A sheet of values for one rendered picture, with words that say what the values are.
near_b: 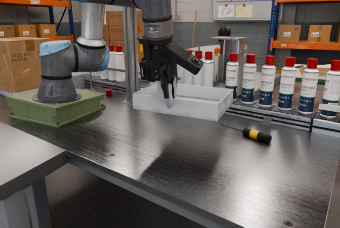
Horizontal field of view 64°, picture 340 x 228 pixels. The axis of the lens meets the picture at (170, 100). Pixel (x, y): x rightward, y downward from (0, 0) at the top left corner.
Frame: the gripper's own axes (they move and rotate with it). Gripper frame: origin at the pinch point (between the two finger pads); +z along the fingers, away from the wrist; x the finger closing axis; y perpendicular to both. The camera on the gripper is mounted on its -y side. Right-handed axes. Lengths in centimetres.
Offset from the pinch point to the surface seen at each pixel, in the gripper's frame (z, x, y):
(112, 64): 16, -59, 59
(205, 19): 93, -491, 114
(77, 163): 19.7, 12.2, 30.5
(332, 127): 18, -27, -47
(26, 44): -1, -40, 98
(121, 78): 22, -56, 53
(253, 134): 17.0, -13.9, -22.4
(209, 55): 2.7, -47.5, 0.4
